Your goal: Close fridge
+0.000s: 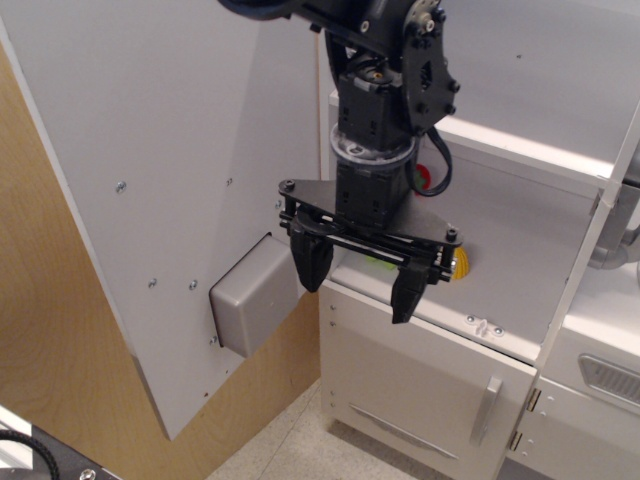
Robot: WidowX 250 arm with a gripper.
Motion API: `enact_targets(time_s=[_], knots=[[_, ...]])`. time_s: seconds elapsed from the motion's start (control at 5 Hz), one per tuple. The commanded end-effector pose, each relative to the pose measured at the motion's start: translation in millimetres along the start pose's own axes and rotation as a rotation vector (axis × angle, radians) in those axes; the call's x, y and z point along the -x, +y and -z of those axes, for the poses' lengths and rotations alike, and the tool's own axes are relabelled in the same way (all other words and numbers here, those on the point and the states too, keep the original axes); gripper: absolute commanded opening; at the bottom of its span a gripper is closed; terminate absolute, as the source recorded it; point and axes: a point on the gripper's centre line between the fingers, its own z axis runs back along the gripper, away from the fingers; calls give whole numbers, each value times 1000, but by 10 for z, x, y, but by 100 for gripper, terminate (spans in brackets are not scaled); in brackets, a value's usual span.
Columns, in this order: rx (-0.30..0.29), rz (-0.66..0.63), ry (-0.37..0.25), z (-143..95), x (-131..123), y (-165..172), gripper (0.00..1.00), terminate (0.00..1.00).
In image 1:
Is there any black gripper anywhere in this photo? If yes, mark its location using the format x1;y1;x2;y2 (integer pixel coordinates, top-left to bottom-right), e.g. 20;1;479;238
279;164;462;324

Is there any white fridge door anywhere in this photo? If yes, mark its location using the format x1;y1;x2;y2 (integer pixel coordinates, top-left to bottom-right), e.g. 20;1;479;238
1;1;320;438

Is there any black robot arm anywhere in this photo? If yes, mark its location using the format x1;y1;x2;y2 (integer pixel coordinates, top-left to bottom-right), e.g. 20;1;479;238
226;1;462;324

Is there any white toy fridge cabinet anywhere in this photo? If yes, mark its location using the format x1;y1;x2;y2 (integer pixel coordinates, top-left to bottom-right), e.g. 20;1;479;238
315;0;640;480

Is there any green toy broccoli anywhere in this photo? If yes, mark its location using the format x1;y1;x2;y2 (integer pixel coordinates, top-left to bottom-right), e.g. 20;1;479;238
365;255;396;271

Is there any yellow toy corn piece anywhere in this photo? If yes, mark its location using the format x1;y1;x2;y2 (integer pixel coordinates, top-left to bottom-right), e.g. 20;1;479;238
452;246;470;280

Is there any red toy tomato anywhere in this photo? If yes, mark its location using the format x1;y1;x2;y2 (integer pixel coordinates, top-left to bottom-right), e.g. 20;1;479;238
413;164;432;196

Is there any grey ice dispenser box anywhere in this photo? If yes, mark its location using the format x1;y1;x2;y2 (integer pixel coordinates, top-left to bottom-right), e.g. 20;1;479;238
209;235;299;358

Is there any white lower freezer door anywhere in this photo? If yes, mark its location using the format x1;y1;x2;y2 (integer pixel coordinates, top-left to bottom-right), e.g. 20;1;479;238
319;282;536;479

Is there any white door latch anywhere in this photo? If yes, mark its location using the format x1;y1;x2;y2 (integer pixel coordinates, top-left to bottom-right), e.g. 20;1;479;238
465;315;505;338

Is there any brass oven hinge upper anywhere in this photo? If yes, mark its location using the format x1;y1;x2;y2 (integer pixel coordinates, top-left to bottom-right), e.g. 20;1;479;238
526;388;541;412

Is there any brass oven hinge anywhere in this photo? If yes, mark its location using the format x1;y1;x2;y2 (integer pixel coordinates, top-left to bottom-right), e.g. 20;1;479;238
509;431;522;451
526;388;541;412

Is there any brass oven hinge lower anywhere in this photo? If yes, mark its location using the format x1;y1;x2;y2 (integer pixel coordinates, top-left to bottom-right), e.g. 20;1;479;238
509;431;522;451

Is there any grey toy faucet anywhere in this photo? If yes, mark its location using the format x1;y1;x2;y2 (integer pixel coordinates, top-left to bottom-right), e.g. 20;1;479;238
587;149;640;291

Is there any white toy oven unit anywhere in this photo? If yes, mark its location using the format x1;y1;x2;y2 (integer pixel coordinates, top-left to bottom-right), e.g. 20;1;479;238
499;264;639;479

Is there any grey oven vent panel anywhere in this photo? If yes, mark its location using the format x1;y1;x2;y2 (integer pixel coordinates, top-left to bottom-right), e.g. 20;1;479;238
577;354;639;407

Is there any silver freezer door handle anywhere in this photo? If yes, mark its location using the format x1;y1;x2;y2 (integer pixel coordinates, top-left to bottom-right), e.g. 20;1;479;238
469;376;503;446

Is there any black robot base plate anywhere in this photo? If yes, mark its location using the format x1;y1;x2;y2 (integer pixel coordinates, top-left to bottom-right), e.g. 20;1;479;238
1;406;120;479

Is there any black cable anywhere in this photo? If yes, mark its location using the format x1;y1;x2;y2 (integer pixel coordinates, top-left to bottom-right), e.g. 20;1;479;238
0;428;61;480

